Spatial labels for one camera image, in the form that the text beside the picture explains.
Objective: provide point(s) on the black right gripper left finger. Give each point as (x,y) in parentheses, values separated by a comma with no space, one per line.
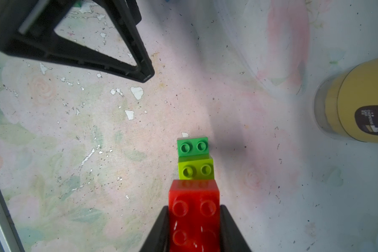
(158,238)

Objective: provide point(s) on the yellow pen holder cup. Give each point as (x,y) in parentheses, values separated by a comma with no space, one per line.
(346,104)

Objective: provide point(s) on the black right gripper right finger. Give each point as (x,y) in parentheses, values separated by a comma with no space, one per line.
(231,239)

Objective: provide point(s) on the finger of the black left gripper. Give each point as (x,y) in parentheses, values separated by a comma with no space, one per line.
(117,48)

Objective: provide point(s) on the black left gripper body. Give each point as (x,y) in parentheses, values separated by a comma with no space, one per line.
(27,28)

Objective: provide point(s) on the green long lego brick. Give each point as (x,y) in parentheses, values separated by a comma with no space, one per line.
(192,146)

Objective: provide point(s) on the lime lego brick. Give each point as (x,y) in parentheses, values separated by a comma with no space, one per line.
(196,167)

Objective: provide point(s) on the red long lego brick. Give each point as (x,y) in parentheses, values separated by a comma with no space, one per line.
(194,216)

